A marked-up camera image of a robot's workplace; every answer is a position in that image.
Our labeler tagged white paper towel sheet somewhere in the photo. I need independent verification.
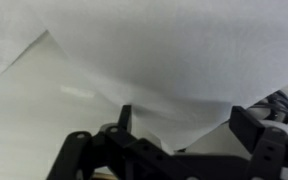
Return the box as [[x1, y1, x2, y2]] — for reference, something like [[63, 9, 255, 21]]
[[0, 0, 288, 153]]

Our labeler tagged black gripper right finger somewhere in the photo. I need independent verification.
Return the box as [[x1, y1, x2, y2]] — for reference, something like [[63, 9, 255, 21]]
[[228, 105, 288, 180]]

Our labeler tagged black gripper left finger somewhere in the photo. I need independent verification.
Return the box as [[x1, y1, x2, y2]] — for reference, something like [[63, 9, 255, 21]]
[[45, 105, 185, 180]]

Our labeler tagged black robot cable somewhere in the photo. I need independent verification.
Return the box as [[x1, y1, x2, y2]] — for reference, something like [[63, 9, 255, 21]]
[[250, 89, 288, 132]]

